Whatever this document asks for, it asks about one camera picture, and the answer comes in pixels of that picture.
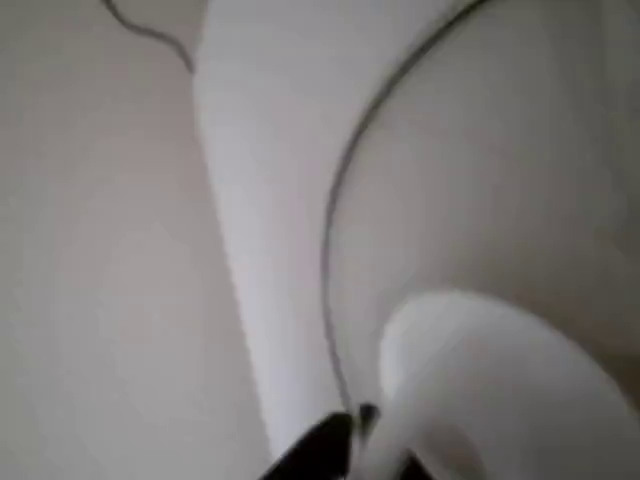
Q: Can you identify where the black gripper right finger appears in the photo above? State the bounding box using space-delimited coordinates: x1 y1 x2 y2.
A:
358 402 427 480

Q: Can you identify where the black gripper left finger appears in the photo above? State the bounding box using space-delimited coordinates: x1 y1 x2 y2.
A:
268 411 359 480

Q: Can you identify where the glass lid with white knob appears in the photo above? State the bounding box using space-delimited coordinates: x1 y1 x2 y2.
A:
321 0 640 480

